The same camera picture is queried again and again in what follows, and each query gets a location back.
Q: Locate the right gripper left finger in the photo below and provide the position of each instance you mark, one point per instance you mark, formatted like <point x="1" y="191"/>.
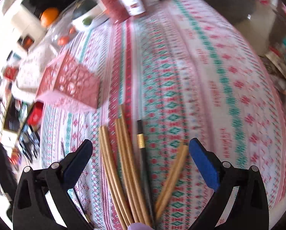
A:
<point x="42" y="200"/>

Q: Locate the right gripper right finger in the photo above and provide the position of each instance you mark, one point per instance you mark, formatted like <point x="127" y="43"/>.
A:
<point x="239" y="200"/>

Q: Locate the wooden chopstick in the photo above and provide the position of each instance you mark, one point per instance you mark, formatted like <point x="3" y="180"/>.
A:
<point x="136" y="191"/>
<point x="127" y="176"/>
<point x="116" y="189"/>
<point x="113" y="219"/>
<point x="171" y="180"/>

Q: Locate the black chopstick gold band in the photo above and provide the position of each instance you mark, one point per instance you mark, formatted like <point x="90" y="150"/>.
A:
<point x="144" y="171"/>

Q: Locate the pink perforated utensil holder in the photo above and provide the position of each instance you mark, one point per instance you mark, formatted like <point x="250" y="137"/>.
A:
<point x="69" y="85"/>

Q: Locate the red cardboard box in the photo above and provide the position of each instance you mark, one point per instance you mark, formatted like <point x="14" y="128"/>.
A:
<point x="36" y="113"/>

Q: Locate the patterned tablecloth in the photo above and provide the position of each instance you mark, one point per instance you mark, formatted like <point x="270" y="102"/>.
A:
<point x="187" y="73"/>

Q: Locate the glass jar with tomatoes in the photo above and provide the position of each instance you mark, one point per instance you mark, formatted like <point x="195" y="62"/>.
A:
<point x="61" y="32"/>

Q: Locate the orange fruit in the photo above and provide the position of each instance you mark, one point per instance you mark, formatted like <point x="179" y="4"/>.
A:
<point x="49" y="16"/>

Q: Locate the white bowl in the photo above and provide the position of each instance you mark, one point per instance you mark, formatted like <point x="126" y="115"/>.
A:
<point x="88" y="20"/>

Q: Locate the green squash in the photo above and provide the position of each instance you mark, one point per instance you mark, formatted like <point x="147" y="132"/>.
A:
<point x="84" y="7"/>

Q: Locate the tall red-filled jar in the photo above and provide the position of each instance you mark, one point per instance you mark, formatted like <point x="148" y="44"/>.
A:
<point x="116" y="11"/>

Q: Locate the short labelled jar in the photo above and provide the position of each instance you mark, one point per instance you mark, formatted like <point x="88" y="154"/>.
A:
<point x="134" y="7"/>

